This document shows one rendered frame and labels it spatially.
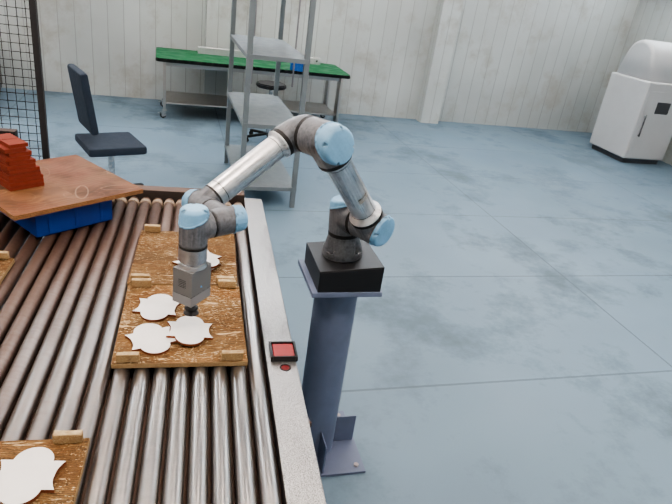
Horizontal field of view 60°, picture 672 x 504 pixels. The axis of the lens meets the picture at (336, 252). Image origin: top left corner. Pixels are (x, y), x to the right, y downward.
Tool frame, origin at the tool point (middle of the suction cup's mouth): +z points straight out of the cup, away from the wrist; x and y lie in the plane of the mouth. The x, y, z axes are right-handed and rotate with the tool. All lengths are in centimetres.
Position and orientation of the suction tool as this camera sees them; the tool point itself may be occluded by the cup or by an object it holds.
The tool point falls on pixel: (191, 312)
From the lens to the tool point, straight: 167.9
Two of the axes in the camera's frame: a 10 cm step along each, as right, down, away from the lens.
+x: 8.9, 3.0, -3.4
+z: -1.3, 8.9, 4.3
